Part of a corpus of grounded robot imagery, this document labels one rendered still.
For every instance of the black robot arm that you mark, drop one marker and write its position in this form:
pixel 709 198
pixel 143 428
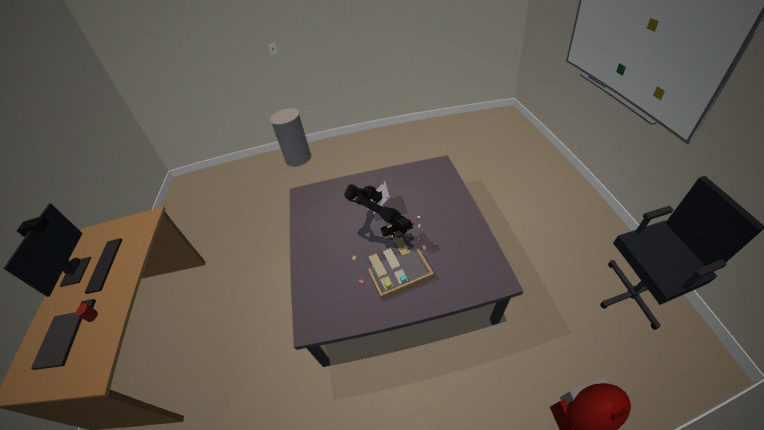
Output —
pixel 388 214

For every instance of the yellow crosshatched strip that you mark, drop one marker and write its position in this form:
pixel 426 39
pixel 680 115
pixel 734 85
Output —
pixel 400 244

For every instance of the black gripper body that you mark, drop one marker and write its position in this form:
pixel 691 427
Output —
pixel 385 231

